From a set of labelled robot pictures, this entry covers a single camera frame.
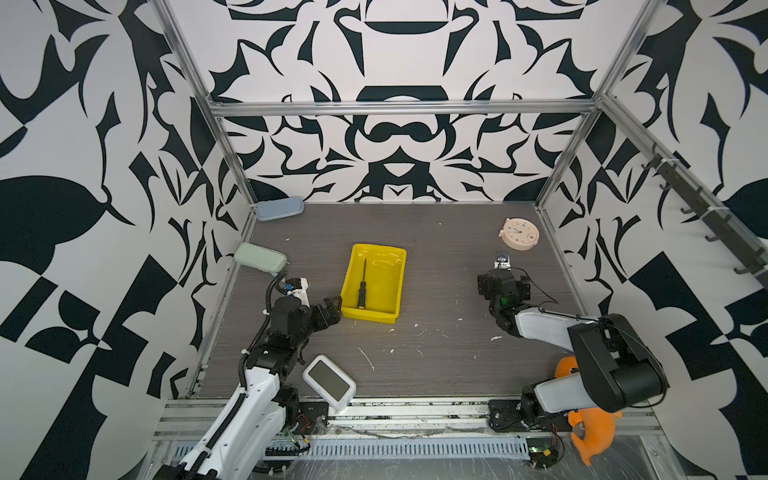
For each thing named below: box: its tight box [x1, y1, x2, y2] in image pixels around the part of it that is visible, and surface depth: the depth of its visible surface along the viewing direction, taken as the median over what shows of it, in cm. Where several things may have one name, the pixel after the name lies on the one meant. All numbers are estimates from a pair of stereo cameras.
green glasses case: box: [233, 242, 289, 273], surface depth 104 cm
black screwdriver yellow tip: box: [358, 258, 367, 310], surface depth 94 cm
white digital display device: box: [302, 354, 357, 411], surface depth 78 cm
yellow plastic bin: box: [340, 243, 408, 324], surface depth 97 cm
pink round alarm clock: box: [498, 217, 540, 251], surface depth 110 cm
